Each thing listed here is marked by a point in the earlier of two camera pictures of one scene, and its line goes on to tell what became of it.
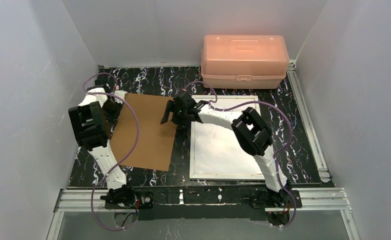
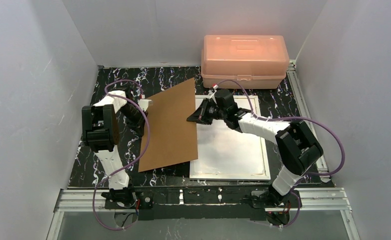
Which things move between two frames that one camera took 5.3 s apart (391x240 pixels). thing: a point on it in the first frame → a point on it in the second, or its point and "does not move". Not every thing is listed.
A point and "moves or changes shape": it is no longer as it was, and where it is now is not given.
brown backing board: (154, 148) moves or changes shape
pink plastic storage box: (244, 62) does not move
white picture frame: (215, 153) does not move
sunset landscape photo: (217, 149) does not move
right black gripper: (171, 110) → (205, 112)
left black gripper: (108, 89) → (139, 119)
